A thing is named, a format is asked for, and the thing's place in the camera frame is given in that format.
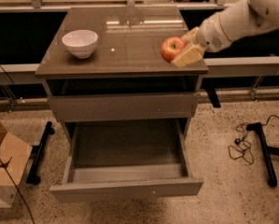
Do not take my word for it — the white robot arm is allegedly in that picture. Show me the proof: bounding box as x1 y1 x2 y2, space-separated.
171 0 279 67

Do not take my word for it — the open grey middle drawer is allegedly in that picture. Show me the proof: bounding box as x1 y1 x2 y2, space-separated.
50 119 203 203

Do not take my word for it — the cardboard box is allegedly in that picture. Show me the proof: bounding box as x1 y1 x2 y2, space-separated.
0 122 32 208

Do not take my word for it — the black floor stand leg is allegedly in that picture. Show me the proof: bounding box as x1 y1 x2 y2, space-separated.
26 121 55 185
246 122 279 188

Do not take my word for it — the grey drawer cabinet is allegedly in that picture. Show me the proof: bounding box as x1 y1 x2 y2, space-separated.
35 7 208 136

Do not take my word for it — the grey window rail bench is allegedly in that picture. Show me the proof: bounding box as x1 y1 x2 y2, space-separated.
0 56 279 85

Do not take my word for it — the black cable at left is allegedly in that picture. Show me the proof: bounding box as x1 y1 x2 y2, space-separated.
0 54 36 224

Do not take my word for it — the black right floor stand leg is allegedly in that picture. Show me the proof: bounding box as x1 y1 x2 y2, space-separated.
246 122 279 188

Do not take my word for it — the closed grey top drawer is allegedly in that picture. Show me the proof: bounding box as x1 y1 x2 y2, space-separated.
49 92 199 122

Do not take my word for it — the white ceramic bowl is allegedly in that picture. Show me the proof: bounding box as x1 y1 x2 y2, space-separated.
62 30 99 59

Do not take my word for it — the red apple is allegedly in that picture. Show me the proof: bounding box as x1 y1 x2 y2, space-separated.
160 36 186 63

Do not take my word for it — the tangled black floor cable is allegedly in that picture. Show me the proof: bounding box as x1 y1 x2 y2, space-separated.
227 114 279 166

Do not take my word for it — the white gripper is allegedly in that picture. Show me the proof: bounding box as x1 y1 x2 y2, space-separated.
171 13 231 67

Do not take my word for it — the black left floor stand leg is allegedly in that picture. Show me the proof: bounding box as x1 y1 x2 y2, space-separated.
26 121 55 185

